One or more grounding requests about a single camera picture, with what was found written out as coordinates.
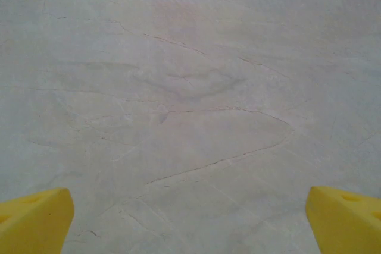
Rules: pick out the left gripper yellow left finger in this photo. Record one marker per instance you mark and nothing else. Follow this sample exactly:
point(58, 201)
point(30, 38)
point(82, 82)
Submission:
point(32, 224)

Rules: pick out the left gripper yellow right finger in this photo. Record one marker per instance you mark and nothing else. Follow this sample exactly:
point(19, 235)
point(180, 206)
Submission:
point(348, 227)

